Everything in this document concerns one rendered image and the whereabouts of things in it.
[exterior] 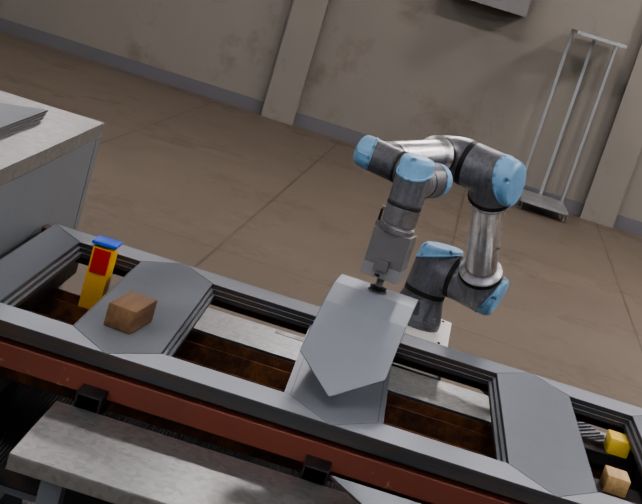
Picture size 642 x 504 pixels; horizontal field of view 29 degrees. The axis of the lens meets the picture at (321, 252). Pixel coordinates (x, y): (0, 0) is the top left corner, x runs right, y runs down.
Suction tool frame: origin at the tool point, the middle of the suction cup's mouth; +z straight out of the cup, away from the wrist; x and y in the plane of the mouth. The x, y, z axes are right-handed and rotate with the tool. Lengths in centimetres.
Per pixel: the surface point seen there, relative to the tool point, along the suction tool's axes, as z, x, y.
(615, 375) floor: 103, 392, 55
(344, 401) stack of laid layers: 15.6, -25.7, 5.6
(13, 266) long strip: 15, -25, -72
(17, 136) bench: -5, 3, -94
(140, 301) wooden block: 10, -30, -40
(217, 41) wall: 54, 816, -374
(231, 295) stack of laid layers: 16.8, 15.7, -36.5
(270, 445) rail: 23.1, -42.5, -2.1
